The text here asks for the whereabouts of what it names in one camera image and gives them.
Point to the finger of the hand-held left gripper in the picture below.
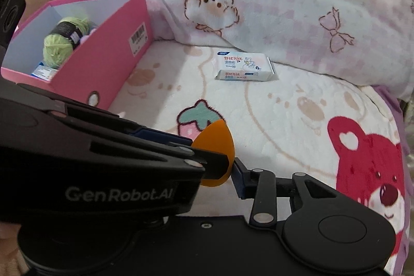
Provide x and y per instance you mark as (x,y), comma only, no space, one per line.
(155,135)
(213,166)

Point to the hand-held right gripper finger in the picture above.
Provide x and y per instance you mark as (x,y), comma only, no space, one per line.
(239,180)

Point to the orange makeup sponge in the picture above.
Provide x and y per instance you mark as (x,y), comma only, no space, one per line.
(213,140)

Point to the pink cardboard box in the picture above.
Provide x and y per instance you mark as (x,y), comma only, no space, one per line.
(97,69)

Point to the purple plush toy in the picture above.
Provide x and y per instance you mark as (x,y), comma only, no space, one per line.
(88,35)

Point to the blue wet wipes packet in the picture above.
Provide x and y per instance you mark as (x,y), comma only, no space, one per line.
(43,72)

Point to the light green yarn ball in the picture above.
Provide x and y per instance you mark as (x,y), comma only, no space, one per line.
(56,49)

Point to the printed bear bed sheet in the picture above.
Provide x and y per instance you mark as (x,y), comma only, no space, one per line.
(275,133)

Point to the white wet wipes packet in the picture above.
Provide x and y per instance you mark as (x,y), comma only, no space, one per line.
(245,65)

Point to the pink plaid fleece quilt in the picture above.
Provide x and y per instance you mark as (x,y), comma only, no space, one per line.
(291,4)

